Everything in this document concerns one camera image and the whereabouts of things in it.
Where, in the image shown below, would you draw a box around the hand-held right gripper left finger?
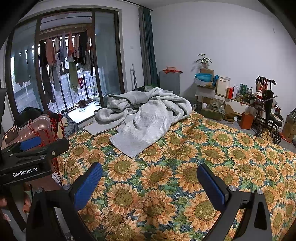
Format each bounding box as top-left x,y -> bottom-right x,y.
25,162 -> 103,241

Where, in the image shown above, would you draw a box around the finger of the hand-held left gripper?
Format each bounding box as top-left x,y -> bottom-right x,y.
0,138 -> 70,166
1,136 -> 42,154

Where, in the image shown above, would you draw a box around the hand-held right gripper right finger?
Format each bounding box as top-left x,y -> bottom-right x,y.
196,163 -> 273,241

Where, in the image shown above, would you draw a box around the grey checkered knitted blanket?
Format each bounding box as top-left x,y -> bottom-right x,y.
84,88 -> 193,158

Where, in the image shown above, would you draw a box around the dark clothes pile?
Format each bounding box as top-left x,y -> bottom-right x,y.
14,108 -> 50,126

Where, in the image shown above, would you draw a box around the row of hanging clothes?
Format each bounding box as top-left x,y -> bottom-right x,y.
14,30 -> 95,105

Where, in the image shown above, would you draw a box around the pink suitcase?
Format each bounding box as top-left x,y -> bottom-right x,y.
2,115 -> 58,149

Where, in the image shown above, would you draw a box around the sunflower print bedspread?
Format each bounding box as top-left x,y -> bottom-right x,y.
55,109 -> 296,241

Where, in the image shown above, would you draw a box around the dark shoes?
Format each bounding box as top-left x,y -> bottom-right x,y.
73,100 -> 89,109

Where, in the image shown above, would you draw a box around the olive green crate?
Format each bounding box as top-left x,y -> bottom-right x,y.
200,102 -> 224,121

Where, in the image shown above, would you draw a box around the orange bin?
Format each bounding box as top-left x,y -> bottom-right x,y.
239,112 -> 255,130

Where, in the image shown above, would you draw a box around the cardboard box with metal fan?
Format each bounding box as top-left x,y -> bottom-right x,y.
282,112 -> 296,142

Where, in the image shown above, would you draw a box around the white board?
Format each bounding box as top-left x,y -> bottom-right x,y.
216,76 -> 231,96

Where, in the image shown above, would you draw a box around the metal rods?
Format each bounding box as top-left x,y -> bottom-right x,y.
131,64 -> 138,91

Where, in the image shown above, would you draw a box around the black umbrella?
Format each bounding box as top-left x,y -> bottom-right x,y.
265,89 -> 274,126

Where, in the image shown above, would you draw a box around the blue plastic basin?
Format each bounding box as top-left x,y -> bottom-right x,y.
195,73 -> 213,81

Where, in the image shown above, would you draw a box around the grey cabinet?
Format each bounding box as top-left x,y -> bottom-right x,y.
159,71 -> 181,95

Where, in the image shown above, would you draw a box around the potted plant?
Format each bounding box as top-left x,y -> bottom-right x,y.
196,54 -> 212,69

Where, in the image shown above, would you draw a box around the grey green curtain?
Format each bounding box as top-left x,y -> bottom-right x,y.
138,6 -> 159,87

